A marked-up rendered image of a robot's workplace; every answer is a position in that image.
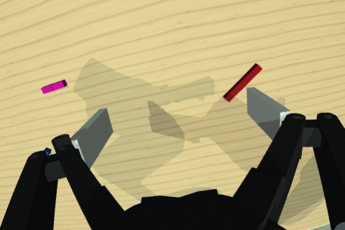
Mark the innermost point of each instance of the dark red rod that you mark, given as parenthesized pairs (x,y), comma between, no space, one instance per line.
(242,82)

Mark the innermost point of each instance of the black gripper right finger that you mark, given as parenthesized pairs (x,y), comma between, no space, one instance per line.
(264,191)

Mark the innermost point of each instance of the small magenta block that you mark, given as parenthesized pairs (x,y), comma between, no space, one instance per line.
(59,84)
(47,89)

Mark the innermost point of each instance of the small blue cube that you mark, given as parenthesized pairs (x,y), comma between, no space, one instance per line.
(48,150)

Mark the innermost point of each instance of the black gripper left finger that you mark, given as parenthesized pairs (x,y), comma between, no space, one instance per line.
(32,205)

